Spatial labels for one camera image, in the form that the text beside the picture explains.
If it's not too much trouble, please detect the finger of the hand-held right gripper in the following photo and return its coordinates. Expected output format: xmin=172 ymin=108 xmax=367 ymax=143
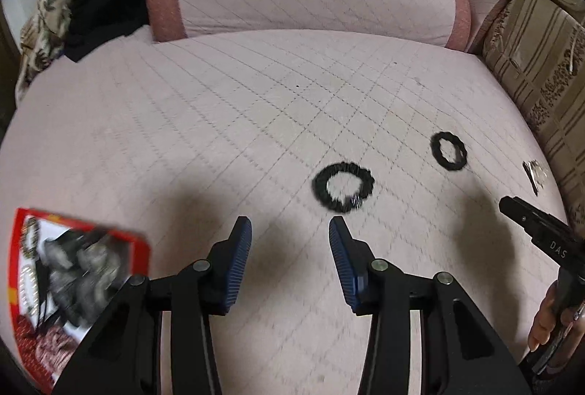
xmin=498 ymin=195 xmax=574 ymax=247

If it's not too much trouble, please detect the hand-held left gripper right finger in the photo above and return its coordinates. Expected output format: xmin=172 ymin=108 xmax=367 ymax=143
xmin=329 ymin=215 xmax=533 ymax=395

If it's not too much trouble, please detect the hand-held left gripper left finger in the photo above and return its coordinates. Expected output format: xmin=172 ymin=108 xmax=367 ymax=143
xmin=52 ymin=216 xmax=253 ymax=395

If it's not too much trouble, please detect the large black scrunchie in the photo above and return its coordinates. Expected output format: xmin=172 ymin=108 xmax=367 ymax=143
xmin=312 ymin=162 xmax=375 ymax=214

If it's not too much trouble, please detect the red jewelry box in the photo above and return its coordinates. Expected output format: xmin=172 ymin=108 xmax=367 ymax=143
xmin=7 ymin=207 xmax=152 ymax=382

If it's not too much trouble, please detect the gold beaded bracelet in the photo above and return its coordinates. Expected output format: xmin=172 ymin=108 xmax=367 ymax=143
xmin=20 ymin=216 xmax=44 ymax=261

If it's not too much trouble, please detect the person's right hand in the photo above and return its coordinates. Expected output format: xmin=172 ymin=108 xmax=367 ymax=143
xmin=528 ymin=281 xmax=583 ymax=352

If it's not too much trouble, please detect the silver hair clip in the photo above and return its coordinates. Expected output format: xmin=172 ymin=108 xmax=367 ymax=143
xmin=522 ymin=160 xmax=549 ymax=196

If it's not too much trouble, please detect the small black scrunchie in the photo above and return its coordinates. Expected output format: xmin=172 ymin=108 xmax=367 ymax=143
xmin=430 ymin=131 xmax=468 ymax=171

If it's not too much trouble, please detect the pink quilted mattress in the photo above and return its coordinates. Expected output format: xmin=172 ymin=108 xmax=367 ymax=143
xmin=0 ymin=26 xmax=572 ymax=395

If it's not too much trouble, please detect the striped brown sofa armrest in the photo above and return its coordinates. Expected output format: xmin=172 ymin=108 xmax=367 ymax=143
xmin=468 ymin=0 xmax=585 ymax=236

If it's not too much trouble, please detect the red brick-patterned pouch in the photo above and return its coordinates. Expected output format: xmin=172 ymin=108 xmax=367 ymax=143
xmin=14 ymin=315 xmax=83 ymax=380

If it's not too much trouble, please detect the leopard print cloth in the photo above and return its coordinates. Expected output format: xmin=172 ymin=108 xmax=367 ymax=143
xmin=16 ymin=0 xmax=74 ymax=103

